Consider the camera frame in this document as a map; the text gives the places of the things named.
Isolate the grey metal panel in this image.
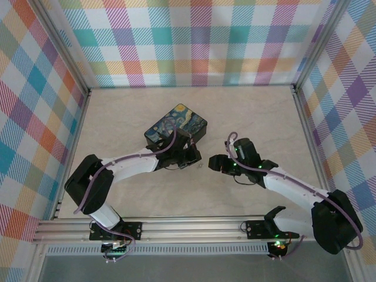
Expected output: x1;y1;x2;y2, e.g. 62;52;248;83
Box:
38;254;353;282

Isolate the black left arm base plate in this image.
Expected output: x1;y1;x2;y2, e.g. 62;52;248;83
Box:
89;221;144;242

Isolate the slotted grey cable duct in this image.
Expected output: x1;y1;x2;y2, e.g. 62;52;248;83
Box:
45;245;273;257

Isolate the long aluminium mounting rail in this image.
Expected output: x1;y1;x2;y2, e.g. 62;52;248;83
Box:
31;216;358;245

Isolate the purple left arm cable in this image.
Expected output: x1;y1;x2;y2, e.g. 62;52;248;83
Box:
72;117;178;264

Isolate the short aluminium frame leg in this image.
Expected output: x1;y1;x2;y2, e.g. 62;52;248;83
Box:
342;246;367;282
25;243;49;282

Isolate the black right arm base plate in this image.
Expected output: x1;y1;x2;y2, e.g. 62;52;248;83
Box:
244;219;301;240

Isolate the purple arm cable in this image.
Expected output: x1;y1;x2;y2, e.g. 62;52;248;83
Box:
72;117;178;264
224;131;364;261

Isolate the black box with painted lid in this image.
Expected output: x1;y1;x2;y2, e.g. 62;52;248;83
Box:
143;102;208;147

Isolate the aluminium table side rail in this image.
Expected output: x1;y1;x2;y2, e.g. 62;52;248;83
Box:
51;88;91;221
292;84;333;197

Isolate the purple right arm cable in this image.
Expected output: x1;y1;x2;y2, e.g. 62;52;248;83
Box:
224;131;364;261

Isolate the aluminium frame post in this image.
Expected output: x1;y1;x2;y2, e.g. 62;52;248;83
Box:
33;0;90;92
293;0;349;90

